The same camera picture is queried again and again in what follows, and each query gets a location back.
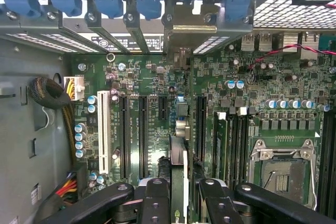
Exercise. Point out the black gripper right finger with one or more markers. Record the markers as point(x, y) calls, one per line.
point(218, 205)

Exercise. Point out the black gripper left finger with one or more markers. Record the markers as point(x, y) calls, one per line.
point(156, 203)

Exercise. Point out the black long expansion slot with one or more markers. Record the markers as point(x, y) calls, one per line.
point(124, 134)
point(201, 129)
point(143, 134)

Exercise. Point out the CPU socket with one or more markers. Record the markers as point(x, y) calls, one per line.
point(283, 182)

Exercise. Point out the white PCI expansion slot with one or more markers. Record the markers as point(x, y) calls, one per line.
point(103, 129)

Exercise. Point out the black short expansion slot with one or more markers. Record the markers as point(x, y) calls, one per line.
point(162, 107)

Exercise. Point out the socket locking lever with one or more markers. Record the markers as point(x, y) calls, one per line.
point(314, 182)

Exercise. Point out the green motherboard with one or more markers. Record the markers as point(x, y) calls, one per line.
point(275, 82)

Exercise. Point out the white power connector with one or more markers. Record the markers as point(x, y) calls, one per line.
point(77, 87)

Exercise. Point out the open black PC case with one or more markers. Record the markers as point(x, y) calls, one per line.
point(34, 26)

